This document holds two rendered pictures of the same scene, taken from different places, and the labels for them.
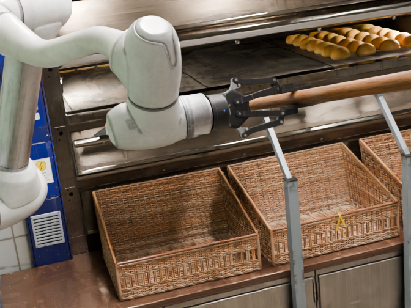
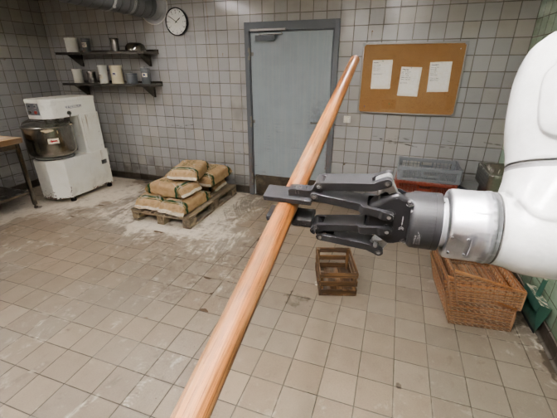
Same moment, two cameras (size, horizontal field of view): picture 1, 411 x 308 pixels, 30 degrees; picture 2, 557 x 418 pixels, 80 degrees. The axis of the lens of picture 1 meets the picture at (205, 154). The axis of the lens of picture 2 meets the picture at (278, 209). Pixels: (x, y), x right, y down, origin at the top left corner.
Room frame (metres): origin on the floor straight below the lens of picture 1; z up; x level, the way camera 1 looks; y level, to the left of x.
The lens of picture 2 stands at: (2.00, 0.03, 1.69)
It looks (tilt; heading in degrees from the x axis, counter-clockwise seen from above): 23 degrees down; 214
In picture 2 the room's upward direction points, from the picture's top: straight up
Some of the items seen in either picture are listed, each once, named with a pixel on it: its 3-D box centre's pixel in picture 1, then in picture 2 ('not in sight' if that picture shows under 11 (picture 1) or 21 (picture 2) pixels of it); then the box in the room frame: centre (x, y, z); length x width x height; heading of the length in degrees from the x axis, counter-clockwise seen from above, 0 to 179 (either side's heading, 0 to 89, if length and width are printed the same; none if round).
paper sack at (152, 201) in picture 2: not in sight; (161, 196); (-0.36, -3.30, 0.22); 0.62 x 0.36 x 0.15; 20
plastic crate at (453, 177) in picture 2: not in sight; (427, 169); (-1.69, -0.55, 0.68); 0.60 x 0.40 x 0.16; 105
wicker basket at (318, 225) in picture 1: (310, 199); not in sight; (2.94, -0.41, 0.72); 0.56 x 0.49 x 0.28; 106
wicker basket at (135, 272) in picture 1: (174, 228); not in sight; (2.79, 0.16, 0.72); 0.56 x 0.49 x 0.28; 104
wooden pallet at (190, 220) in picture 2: not in sight; (189, 200); (-0.70, -3.20, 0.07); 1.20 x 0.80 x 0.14; 15
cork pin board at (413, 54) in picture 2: not in sight; (408, 80); (-2.01, -0.96, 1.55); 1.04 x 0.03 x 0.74; 105
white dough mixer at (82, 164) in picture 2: not in sight; (65, 148); (-0.11, -4.90, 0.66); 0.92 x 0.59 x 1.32; 15
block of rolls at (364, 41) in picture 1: (350, 39); not in sight; (3.78, -0.78, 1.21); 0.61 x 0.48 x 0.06; 15
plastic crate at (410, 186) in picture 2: not in sight; (423, 182); (-1.69, -0.56, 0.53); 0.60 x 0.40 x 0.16; 102
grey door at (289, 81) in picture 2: not in sight; (288, 119); (-1.63, -2.26, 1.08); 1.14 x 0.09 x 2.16; 105
